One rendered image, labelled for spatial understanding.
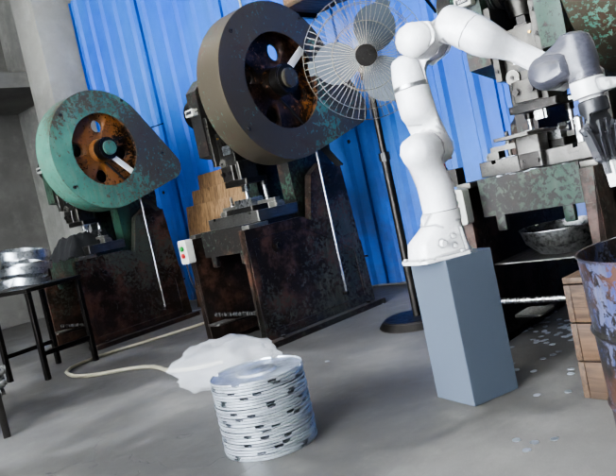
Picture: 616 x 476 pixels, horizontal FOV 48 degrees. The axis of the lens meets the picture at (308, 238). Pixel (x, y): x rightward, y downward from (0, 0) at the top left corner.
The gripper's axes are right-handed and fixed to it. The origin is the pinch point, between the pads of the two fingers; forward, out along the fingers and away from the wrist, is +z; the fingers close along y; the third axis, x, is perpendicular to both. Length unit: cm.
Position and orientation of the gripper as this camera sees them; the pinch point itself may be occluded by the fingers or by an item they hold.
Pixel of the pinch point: (612, 173)
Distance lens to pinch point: 199.1
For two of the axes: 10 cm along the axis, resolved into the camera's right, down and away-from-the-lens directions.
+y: -8.8, 2.6, -4.0
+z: 2.8, 9.6, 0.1
